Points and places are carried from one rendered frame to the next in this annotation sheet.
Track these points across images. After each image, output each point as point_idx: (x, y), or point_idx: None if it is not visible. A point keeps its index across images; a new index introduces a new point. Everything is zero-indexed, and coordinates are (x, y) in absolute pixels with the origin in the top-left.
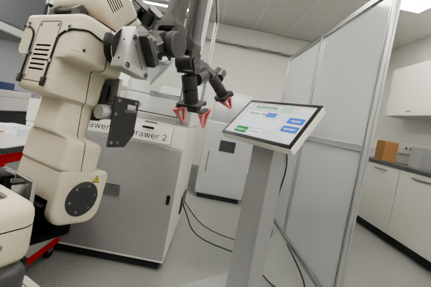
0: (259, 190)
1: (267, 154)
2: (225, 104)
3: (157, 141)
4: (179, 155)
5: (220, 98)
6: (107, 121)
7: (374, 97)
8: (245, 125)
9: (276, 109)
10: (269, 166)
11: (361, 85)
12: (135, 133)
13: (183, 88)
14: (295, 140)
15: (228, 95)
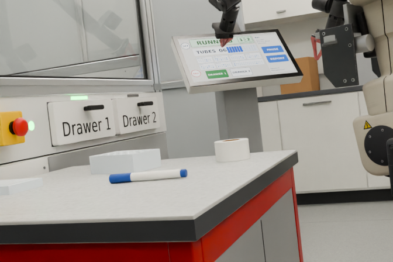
0: (253, 142)
1: (249, 97)
2: (229, 41)
3: (150, 126)
4: (165, 141)
5: (233, 32)
6: (96, 113)
7: (240, 19)
8: (216, 68)
9: (231, 41)
10: (257, 109)
11: (206, 6)
12: (129, 123)
13: (342, 16)
14: (298, 66)
15: (237, 27)
